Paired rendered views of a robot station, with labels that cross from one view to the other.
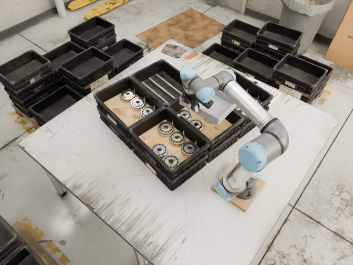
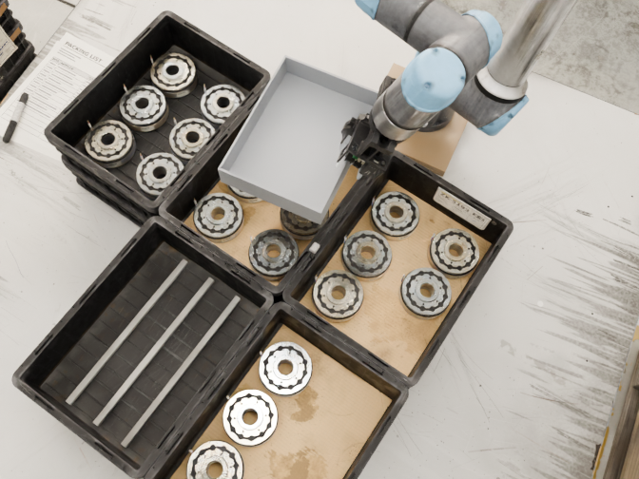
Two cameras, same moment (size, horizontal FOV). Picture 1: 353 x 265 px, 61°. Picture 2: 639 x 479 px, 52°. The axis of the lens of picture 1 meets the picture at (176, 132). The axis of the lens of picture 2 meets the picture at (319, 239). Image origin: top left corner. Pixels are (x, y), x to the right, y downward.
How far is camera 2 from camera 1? 149 cm
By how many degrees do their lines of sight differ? 51
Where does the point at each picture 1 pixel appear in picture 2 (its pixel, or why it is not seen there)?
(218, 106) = (301, 113)
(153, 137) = (374, 329)
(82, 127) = not seen: outside the picture
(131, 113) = (294, 431)
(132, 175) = (468, 376)
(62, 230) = not seen: outside the picture
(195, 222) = (534, 197)
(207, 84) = (465, 20)
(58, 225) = not seen: outside the picture
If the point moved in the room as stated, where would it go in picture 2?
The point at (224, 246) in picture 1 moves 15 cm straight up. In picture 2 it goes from (564, 136) to (590, 103)
